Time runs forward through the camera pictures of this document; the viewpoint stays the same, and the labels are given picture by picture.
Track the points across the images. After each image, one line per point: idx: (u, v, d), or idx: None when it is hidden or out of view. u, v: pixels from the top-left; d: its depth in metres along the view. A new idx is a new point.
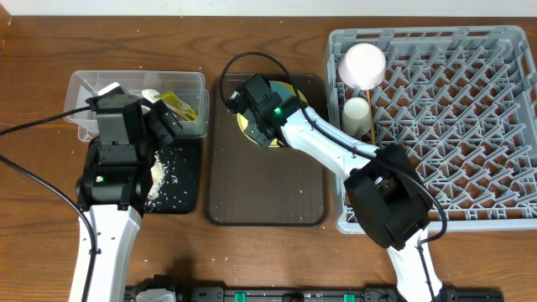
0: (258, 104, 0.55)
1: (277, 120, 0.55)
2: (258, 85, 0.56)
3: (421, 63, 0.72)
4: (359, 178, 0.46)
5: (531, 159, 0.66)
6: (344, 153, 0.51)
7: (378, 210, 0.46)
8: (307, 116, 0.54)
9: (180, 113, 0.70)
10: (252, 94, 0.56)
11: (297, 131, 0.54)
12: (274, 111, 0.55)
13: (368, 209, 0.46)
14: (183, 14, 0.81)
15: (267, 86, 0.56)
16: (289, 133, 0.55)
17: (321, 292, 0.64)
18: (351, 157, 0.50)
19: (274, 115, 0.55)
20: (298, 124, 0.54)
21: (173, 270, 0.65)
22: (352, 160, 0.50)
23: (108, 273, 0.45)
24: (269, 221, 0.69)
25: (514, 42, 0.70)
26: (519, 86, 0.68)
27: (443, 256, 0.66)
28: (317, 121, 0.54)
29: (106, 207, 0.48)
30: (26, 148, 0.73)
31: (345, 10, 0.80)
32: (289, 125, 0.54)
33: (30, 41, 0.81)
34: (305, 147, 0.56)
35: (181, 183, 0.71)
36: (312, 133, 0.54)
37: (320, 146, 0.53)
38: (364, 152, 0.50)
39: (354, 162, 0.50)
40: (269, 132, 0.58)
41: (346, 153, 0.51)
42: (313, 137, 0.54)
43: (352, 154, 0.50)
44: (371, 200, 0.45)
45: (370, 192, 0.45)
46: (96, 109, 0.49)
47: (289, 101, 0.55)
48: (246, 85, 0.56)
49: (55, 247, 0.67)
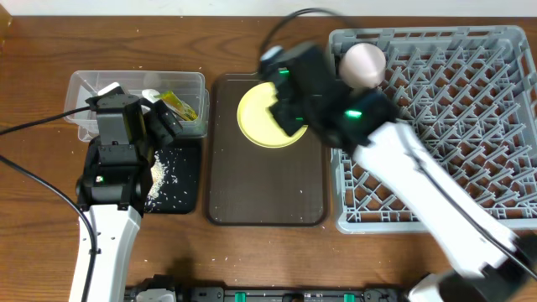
0: (318, 96, 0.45)
1: (346, 125, 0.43)
2: (319, 72, 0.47)
3: (421, 63, 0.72)
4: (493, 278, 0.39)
5: (531, 159, 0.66)
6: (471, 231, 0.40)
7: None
8: (410, 149, 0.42)
9: (180, 113, 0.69)
10: (311, 81, 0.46)
11: (388, 162, 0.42)
12: (348, 113, 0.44)
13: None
14: (183, 14, 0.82)
15: (329, 77, 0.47)
16: (372, 158, 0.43)
17: (321, 292, 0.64)
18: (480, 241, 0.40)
19: (347, 118, 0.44)
20: (393, 148, 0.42)
21: (173, 270, 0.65)
22: (477, 246, 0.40)
23: (108, 273, 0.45)
24: (269, 221, 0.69)
25: (514, 42, 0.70)
26: (519, 86, 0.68)
27: (443, 256, 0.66)
28: (425, 164, 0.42)
29: (107, 206, 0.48)
30: (26, 148, 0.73)
31: (345, 9, 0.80)
32: (375, 148, 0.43)
33: (30, 41, 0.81)
34: (401, 190, 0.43)
35: (181, 183, 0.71)
36: (416, 176, 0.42)
37: (427, 200, 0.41)
38: (496, 236, 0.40)
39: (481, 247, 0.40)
40: (333, 137, 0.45)
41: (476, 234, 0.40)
42: (420, 186, 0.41)
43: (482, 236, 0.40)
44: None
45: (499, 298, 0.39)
46: (96, 109, 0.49)
47: (364, 101, 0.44)
48: (304, 71, 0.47)
49: (55, 247, 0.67)
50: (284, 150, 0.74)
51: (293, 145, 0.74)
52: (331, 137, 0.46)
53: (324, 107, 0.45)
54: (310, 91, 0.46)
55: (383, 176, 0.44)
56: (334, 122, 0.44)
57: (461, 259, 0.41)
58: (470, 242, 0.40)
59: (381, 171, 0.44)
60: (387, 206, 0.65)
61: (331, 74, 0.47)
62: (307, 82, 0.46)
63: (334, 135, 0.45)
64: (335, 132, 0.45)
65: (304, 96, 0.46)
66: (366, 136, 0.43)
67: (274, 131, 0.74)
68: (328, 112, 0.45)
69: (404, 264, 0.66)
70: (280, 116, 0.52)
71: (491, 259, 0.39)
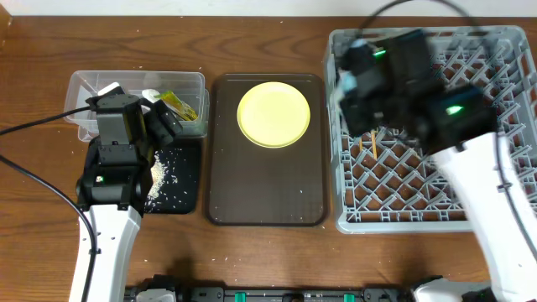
0: (413, 80, 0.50)
1: (443, 114, 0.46)
2: (424, 66, 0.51)
3: None
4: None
5: (531, 159, 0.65)
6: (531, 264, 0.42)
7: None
8: (503, 172, 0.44)
9: (180, 114, 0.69)
10: (413, 66, 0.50)
11: (470, 174, 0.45)
12: (452, 108, 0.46)
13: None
14: (183, 14, 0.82)
15: (427, 64, 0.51)
16: (454, 166, 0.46)
17: (321, 292, 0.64)
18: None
19: (441, 107, 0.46)
20: (482, 161, 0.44)
21: (173, 270, 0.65)
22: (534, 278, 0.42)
23: (108, 273, 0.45)
24: (269, 221, 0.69)
25: (514, 42, 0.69)
26: (519, 86, 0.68)
27: (443, 256, 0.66)
28: (512, 187, 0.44)
29: (107, 206, 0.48)
30: (26, 148, 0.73)
31: (346, 10, 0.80)
32: (480, 159, 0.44)
33: (30, 41, 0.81)
34: (473, 202, 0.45)
35: (181, 183, 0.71)
36: (499, 195, 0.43)
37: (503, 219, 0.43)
38: None
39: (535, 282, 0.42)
40: (421, 129, 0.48)
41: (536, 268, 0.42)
42: (497, 206, 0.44)
43: None
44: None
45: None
46: (96, 109, 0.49)
47: (466, 98, 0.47)
48: (400, 58, 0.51)
49: (55, 247, 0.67)
50: (284, 151, 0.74)
51: (293, 145, 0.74)
52: (419, 128, 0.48)
53: (444, 101, 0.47)
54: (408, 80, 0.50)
55: (459, 184, 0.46)
56: (430, 111, 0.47)
57: (511, 284, 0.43)
58: (529, 272, 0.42)
59: (461, 179, 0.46)
60: (387, 206, 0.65)
61: (429, 64, 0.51)
62: (411, 67, 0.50)
63: (423, 125, 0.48)
64: (429, 122, 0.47)
65: (395, 84, 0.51)
66: (456, 131, 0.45)
67: (274, 130, 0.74)
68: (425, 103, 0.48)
69: (404, 264, 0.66)
70: (351, 112, 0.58)
71: None
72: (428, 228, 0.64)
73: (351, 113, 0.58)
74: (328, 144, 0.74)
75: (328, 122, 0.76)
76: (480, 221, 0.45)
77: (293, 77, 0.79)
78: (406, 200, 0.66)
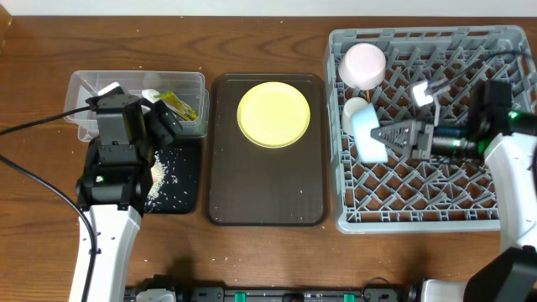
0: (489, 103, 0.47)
1: (502, 116, 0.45)
2: (503, 83, 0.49)
3: (421, 63, 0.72)
4: (527, 259, 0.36)
5: None
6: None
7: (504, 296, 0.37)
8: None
9: (180, 113, 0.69)
10: (492, 92, 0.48)
11: (506, 153, 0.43)
12: (510, 115, 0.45)
13: (496, 280, 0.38)
14: (183, 14, 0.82)
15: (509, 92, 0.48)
16: (498, 146, 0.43)
17: (321, 292, 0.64)
18: None
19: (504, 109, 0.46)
20: (522, 146, 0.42)
21: (173, 270, 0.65)
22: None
23: (108, 273, 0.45)
24: (269, 221, 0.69)
25: (514, 42, 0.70)
26: (519, 86, 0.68)
27: (443, 256, 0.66)
28: None
29: (107, 206, 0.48)
30: (26, 148, 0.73)
31: (346, 10, 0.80)
32: (516, 143, 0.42)
33: (30, 41, 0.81)
34: (503, 176, 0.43)
35: (181, 183, 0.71)
36: (527, 172, 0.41)
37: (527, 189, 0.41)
38: None
39: None
40: (483, 126, 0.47)
41: None
42: (521, 178, 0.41)
43: None
44: (511, 283, 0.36)
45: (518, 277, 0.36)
46: (96, 109, 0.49)
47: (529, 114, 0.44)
48: (487, 84, 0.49)
49: (55, 247, 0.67)
50: (284, 151, 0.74)
51: (293, 145, 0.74)
52: (481, 126, 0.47)
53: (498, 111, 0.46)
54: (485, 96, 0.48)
55: (496, 165, 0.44)
56: (494, 112, 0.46)
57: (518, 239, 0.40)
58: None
59: (501, 158, 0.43)
60: (387, 206, 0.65)
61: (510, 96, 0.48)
62: (491, 93, 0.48)
63: (486, 122, 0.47)
64: (490, 125, 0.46)
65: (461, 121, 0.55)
66: (513, 129, 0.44)
67: (274, 130, 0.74)
68: (487, 103, 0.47)
69: (404, 264, 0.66)
70: (424, 134, 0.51)
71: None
72: (427, 228, 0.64)
73: (427, 137, 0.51)
74: (328, 145, 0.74)
75: (328, 122, 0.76)
76: (503, 187, 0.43)
77: (293, 77, 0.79)
78: (406, 200, 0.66)
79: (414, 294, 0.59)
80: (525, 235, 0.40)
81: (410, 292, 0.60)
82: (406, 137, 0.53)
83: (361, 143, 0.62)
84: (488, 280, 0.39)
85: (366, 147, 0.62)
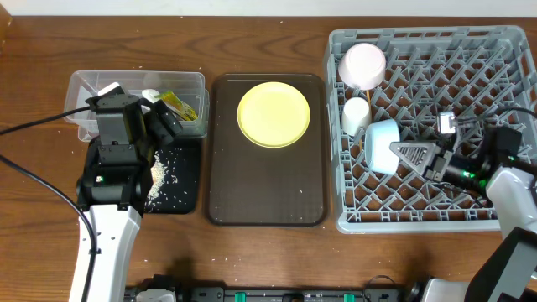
0: (496, 144, 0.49)
1: (505, 157, 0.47)
2: (513, 134, 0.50)
3: (421, 63, 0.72)
4: (530, 240, 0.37)
5: (531, 159, 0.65)
6: None
7: (504, 283, 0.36)
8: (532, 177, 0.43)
9: (180, 113, 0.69)
10: (499, 137, 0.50)
11: (504, 176, 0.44)
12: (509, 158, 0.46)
13: (497, 266, 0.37)
14: (183, 14, 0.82)
15: (516, 142, 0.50)
16: (500, 176, 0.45)
17: (321, 292, 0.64)
18: None
19: (504, 153, 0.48)
20: (522, 173, 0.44)
21: (172, 270, 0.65)
22: None
23: (108, 273, 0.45)
24: (269, 221, 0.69)
25: (514, 42, 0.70)
26: (519, 86, 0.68)
27: (443, 256, 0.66)
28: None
29: (106, 206, 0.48)
30: (26, 148, 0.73)
31: (346, 10, 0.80)
32: (513, 172, 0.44)
33: (29, 41, 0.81)
34: (503, 196, 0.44)
35: (181, 183, 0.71)
36: (526, 195, 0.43)
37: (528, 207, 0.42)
38: None
39: None
40: (485, 166, 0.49)
41: None
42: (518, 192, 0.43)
43: None
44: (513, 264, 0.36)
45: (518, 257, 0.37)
46: (96, 109, 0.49)
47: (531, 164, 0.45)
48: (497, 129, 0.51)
49: (55, 247, 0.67)
50: (284, 151, 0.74)
51: (293, 145, 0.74)
52: (482, 164, 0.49)
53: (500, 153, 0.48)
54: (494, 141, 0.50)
55: (497, 192, 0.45)
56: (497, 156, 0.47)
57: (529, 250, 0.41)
58: None
59: (502, 185, 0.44)
60: (387, 206, 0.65)
61: (517, 144, 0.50)
62: (498, 137, 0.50)
63: (487, 163, 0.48)
64: (492, 164, 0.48)
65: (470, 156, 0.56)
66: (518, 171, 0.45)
67: (274, 130, 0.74)
68: (494, 147, 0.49)
69: (404, 264, 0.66)
70: (442, 158, 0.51)
71: None
72: (427, 228, 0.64)
73: (445, 160, 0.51)
74: (328, 145, 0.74)
75: (328, 122, 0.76)
76: (505, 207, 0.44)
77: (293, 77, 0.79)
78: (406, 200, 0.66)
79: (418, 290, 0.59)
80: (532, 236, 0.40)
81: (414, 288, 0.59)
82: (424, 158, 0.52)
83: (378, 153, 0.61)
84: (490, 271, 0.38)
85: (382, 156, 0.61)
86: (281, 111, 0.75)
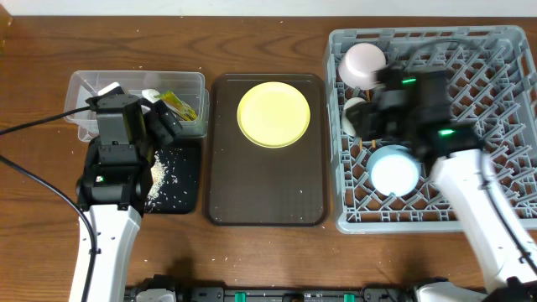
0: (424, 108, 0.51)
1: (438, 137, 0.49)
2: (437, 84, 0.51)
3: (421, 64, 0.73)
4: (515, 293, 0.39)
5: (531, 159, 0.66)
6: (509, 247, 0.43)
7: None
8: (482, 169, 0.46)
9: (180, 113, 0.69)
10: (430, 96, 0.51)
11: (461, 172, 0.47)
12: (445, 132, 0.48)
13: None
14: (183, 14, 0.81)
15: (442, 94, 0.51)
16: (445, 172, 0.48)
17: (321, 292, 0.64)
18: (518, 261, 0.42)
19: (437, 132, 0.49)
20: (467, 164, 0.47)
21: (173, 270, 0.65)
22: (514, 263, 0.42)
23: (108, 273, 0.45)
24: (269, 221, 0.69)
25: (514, 42, 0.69)
26: (519, 86, 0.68)
27: (443, 257, 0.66)
28: (492, 186, 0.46)
29: (106, 206, 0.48)
30: (26, 148, 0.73)
31: (346, 10, 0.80)
32: (451, 160, 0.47)
33: (30, 41, 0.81)
34: (459, 203, 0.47)
35: (181, 183, 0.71)
36: (478, 193, 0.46)
37: (482, 213, 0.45)
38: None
39: (517, 264, 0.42)
40: (423, 150, 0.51)
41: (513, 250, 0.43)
42: (477, 197, 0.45)
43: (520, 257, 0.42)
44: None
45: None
46: (96, 109, 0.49)
47: (463, 130, 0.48)
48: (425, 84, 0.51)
49: (55, 247, 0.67)
50: (284, 150, 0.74)
51: (293, 144, 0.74)
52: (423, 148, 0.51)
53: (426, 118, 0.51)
54: (421, 103, 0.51)
55: (450, 190, 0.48)
56: (427, 131, 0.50)
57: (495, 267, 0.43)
58: (511, 261, 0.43)
59: (453, 184, 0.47)
60: (387, 206, 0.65)
61: (444, 101, 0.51)
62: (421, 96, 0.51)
63: (424, 147, 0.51)
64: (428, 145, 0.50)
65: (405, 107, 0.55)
66: (451, 150, 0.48)
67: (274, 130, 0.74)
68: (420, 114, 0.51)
69: (404, 264, 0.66)
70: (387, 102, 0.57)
71: (522, 275, 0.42)
72: (427, 228, 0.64)
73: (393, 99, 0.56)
74: (328, 145, 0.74)
75: (328, 122, 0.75)
76: (465, 216, 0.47)
77: (294, 77, 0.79)
78: (406, 200, 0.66)
79: None
80: (497, 260, 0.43)
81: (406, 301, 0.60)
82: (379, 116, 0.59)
83: (384, 169, 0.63)
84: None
85: (385, 171, 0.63)
86: (282, 111, 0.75)
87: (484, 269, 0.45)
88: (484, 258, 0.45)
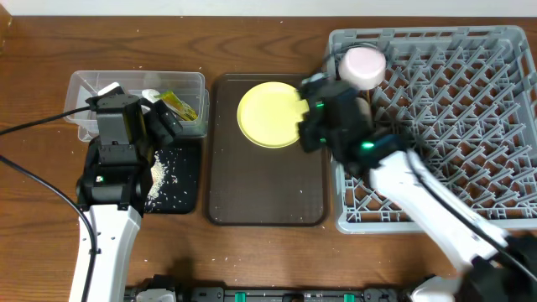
0: (343, 127, 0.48)
1: (364, 154, 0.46)
2: (346, 102, 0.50)
3: (421, 63, 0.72)
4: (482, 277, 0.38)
5: (531, 159, 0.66)
6: (462, 229, 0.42)
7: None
8: (413, 166, 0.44)
9: (180, 113, 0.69)
10: (342, 114, 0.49)
11: (393, 176, 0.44)
12: (367, 146, 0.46)
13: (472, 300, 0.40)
14: (183, 14, 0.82)
15: (356, 111, 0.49)
16: (383, 180, 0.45)
17: (321, 292, 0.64)
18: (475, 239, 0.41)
19: (362, 149, 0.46)
20: (398, 169, 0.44)
21: (173, 270, 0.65)
22: (471, 243, 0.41)
23: (108, 273, 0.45)
24: (269, 221, 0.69)
25: (514, 43, 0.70)
26: (519, 86, 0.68)
27: (443, 256, 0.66)
28: (424, 177, 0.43)
29: (107, 206, 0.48)
30: (26, 148, 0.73)
31: (345, 10, 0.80)
32: (383, 170, 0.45)
33: (30, 41, 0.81)
34: (408, 205, 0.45)
35: (181, 183, 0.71)
36: (416, 190, 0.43)
37: (428, 208, 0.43)
38: (491, 235, 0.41)
39: (475, 243, 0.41)
40: (355, 169, 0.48)
41: (467, 231, 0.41)
42: (417, 195, 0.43)
43: (475, 236, 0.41)
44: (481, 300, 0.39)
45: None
46: (96, 109, 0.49)
47: (384, 139, 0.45)
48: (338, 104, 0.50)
49: (55, 247, 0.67)
50: (284, 151, 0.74)
51: (293, 144, 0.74)
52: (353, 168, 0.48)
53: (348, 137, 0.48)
54: (339, 124, 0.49)
55: (394, 195, 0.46)
56: (352, 149, 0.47)
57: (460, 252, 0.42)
58: (466, 241, 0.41)
59: (394, 190, 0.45)
60: (387, 206, 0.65)
61: (357, 118, 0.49)
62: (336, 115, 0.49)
63: (355, 166, 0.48)
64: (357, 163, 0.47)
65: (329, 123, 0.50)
66: (380, 161, 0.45)
67: (274, 131, 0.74)
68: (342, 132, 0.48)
69: (404, 264, 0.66)
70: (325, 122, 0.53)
71: (482, 251, 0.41)
72: None
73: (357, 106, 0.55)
74: None
75: None
76: (415, 214, 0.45)
77: (293, 77, 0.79)
78: None
79: None
80: (456, 246, 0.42)
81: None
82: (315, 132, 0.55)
83: None
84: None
85: None
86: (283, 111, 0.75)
87: (450, 255, 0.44)
88: (447, 244, 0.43)
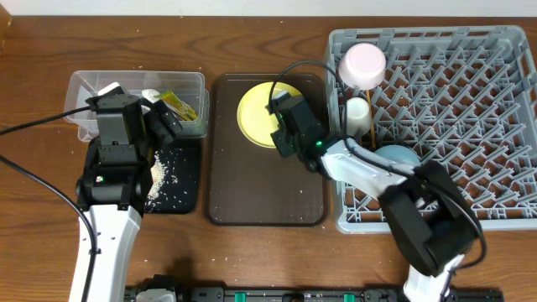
0: (301, 133, 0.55)
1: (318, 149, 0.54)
2: (304, 111, 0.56)
3: (421, 63, 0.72)
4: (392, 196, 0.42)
5: (531, 159, 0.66)
6: (379, 171, 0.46)
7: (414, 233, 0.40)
8: (347, 144, 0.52)
9: (180, 113, 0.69)
10: (298, 122, 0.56)
11: (332, 150, 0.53)
12: (317, 143, 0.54)
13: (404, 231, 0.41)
14: (183, 14, 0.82)
15: (312, 117, 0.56)
16: (328, 161, 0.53)
17: (321, 292, 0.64)
18: (386, 175, 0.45)
19: (315, 146, 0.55)
20: (336, 150, 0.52)
21: (173, 270, 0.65)
22: (385, 179, 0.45)
23: (108, 273, 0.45)
24: (269, 221, 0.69)
25: (514, 43, 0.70)
26: (519, 86, 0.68)
27: None
28: (357, 148, 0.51)
29: (107, 206, 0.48)
30: (26, 148, 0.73)
31: (345, 10, 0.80)
32: (329, 154, 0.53)
33: (30, 41, 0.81)
34: (346, 177, 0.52)
35: (181, 183, 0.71)
36: (350, 158, 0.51)
37: (357, 169, 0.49)
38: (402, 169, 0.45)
39: (390, 179, 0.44)
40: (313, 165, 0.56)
41: (382, 171, 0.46)
42: (349, 160, 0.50)
43: (388, 173, 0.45)
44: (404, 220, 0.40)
45: (468, 247, 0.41)
46: (96, 109, 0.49)
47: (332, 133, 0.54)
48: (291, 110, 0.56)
49: (54, 247, 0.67)
50: None
51: None
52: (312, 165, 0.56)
53: (304, 139, 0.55)
54: (297, 131, 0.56)
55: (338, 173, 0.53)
56: (310, 148, 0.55)
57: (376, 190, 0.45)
58: (382, 179, 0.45)
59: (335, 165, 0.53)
60: None
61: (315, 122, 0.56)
62: (294, 121, 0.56)
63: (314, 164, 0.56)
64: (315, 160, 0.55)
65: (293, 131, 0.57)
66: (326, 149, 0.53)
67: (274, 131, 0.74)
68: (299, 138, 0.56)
69: (403, 264, 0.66)
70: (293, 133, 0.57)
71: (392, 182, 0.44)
72: None
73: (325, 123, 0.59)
74: None
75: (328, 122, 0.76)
76: (352, 179, 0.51)
77: (294, 77, 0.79)
78: None
79: None
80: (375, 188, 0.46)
81: None
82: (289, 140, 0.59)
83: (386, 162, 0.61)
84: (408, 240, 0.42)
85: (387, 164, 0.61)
86: None
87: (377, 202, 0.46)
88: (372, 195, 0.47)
